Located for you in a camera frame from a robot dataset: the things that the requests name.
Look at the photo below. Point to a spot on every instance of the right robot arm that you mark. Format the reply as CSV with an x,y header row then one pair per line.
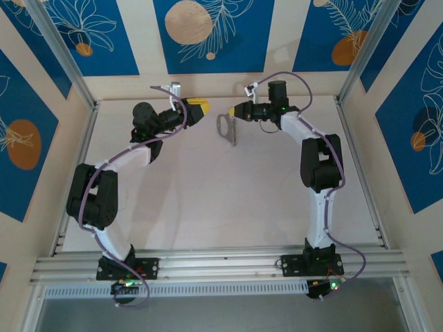
x,y
297,126

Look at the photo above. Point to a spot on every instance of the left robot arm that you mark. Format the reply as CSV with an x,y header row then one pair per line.
x,y
128,157

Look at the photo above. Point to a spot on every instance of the black controller board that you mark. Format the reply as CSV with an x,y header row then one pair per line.
x,y
316,288
119,287

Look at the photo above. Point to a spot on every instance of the grey metal sheet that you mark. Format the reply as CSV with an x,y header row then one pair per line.
x,y
221,316

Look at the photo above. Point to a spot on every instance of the aluminium side rail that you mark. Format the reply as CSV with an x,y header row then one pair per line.
x,y
87,124
346,121

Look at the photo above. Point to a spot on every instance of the aluminium corner post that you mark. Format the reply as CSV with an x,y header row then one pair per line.
x,y
63,52
366,52

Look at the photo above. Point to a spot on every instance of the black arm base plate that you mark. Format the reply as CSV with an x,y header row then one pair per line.
x,y
290,265
152,268

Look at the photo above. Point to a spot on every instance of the aluminium cross rail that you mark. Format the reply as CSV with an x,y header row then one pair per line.
x,y
221,266

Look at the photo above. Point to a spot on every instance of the aluminium frame bar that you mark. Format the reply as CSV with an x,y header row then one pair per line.
x,y
415,325
33,311

